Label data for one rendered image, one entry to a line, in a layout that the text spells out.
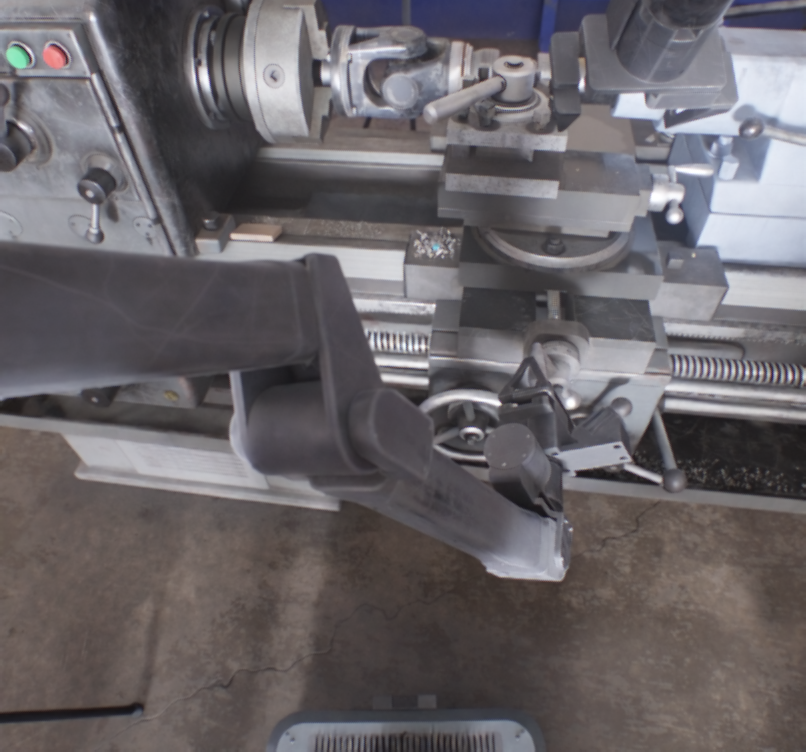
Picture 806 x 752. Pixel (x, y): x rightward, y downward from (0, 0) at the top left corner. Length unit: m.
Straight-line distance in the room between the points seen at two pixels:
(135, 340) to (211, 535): 1.56
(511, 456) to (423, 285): 0.51
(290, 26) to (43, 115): 0.40
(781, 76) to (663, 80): 0.64
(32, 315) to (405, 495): 0.26
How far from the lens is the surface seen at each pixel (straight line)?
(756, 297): 1.19
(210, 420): 1.49
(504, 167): 0.94
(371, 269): 1.11
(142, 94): 1.04
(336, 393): 0.33
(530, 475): 0.65
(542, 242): 0.98
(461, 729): 1.31
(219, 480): 1.81
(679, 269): 1.12
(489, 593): 1.65
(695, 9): 0.46
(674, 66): 0.50
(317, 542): 1.72
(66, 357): 0.24
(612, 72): 0.51
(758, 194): 1.17
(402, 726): 1.31
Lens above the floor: 1.56
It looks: 49 degrees down
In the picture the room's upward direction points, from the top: 3 degrees counter-clockwise
